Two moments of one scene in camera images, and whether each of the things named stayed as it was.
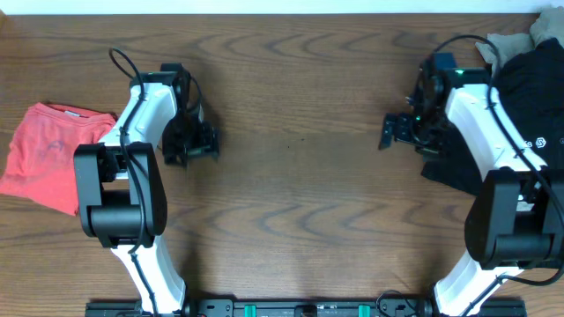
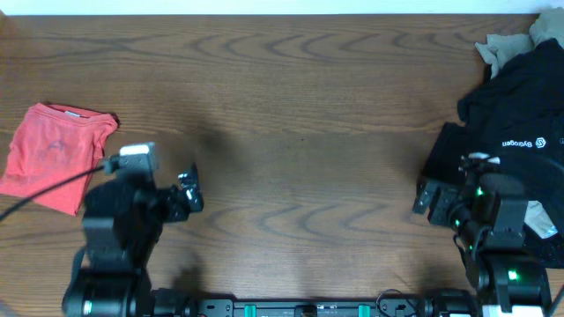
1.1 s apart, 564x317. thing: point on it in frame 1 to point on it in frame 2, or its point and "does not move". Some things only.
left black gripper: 204,141 to 184,199
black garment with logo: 530,86 does not move
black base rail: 338,306 does not move
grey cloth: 548,25 does not move
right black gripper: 397,132 to 441,204
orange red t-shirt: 41,164 does not move
